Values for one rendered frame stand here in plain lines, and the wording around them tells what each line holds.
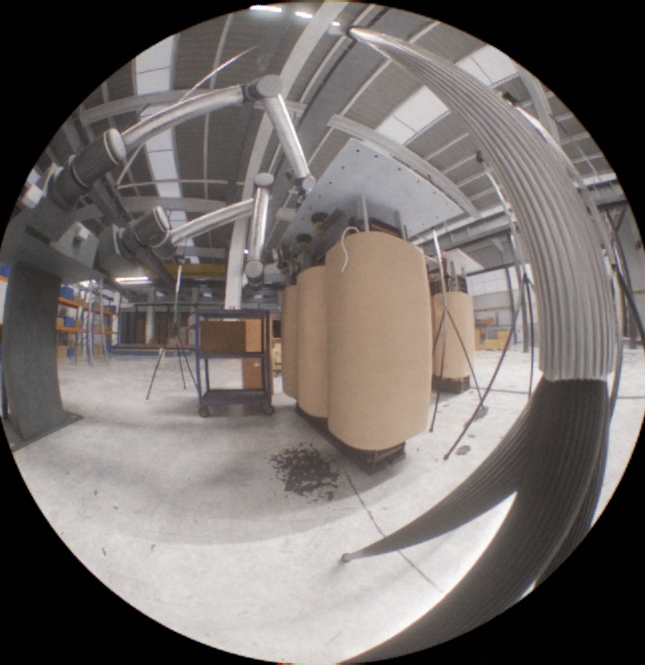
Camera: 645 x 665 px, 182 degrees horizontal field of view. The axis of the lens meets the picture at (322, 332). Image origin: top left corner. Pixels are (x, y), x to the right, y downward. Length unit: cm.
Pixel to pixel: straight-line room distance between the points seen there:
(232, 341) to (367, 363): 125
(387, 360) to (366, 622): 84
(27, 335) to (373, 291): 211
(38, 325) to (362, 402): 209
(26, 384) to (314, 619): 185
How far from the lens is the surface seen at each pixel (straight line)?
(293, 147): 136
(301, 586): 69
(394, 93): 1058
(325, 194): 108
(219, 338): 175
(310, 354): 115
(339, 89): 435
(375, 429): 81
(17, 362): 183
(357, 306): 76
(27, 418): 190
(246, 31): 972
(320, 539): 78
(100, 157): 114
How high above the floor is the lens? 64
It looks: 2 degrees up
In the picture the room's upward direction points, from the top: 1 degrees counter-clockwise
